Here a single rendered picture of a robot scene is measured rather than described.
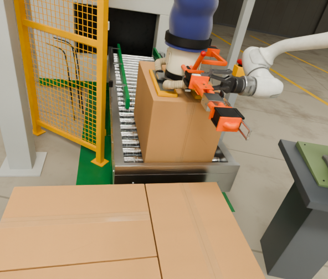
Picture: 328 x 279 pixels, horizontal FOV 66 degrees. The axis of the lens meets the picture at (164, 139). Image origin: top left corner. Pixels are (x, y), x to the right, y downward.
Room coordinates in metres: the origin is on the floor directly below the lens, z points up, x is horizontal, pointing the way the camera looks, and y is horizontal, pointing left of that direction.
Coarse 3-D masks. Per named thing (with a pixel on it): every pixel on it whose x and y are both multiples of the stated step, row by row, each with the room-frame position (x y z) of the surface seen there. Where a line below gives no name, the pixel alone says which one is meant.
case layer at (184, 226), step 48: (48, 192) 0.79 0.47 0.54; (96, 192) 0.84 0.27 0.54; (144, 192) 0.90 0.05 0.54; (192, 192) 0.96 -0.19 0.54; (0, 240) 0.53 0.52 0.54; (48, 240) 0.56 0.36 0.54; (96, 240) 0.59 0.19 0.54; (144, 240) 0.63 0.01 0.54; (192, 240) 0.67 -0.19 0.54; (240, 240) 0.72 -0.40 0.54
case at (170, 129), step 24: (144, 72) 1.45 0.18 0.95; (144, 96) 1.32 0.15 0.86; (192, 96) 1.21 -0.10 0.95; (144, 120) 1.23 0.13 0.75; (168, 120) 1.11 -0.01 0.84; (192, 120) 1.15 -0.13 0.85; (144, 144) 1.15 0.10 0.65; (168, 144) 1.12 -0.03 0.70; (192, 144) 1.16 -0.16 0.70; (216, 144) 1.20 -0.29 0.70
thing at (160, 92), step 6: (150, 72) 1.41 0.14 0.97; (162, 72) 1.37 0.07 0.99; (156, 78) 1.31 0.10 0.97; (156, 84) 1.24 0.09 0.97; (162, 84) 1.23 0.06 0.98; (156, 90) 1.17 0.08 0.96; (162, 90) 1.16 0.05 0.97; (168, 90) 1.17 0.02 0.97; (174, 90) 1.20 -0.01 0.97; (168, 96) 1.15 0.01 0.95; (174, 96) 1.16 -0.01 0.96
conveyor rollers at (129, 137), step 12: (132, 60) 2.99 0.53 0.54; (144, 60) 3.04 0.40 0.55; (132, 72) 2.56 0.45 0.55; (132, 84) 2.27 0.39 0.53; (120, 96) 1.92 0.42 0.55; (132, 96) 2.01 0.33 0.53; (120, 108) 1.72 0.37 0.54; (132, 108) 1.75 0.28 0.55; (120, 120) 1.55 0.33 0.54; (132, 120) 1.57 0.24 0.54; (132, 132) 1.41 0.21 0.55; (132, 144) 1.30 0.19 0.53
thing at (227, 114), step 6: (216, 108) 0.77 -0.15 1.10; (222, 108) 0.78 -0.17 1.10; (228, 108) 0.79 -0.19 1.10; (210, 114) 0.78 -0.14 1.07; (216, 114) 0.77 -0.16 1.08; (222, 114) 0.73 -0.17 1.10; (228, 114) 0.74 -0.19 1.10; (234, 114) 0.75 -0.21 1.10; (216, 120) 0.75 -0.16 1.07; (222, 120) 0.71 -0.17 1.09; (228, 120) 0.72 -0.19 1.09; (234, 120) 0.72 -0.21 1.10; (240, 120) 0.73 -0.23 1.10; (216, 126) 0.73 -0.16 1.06; (222, 126) 0.71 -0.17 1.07
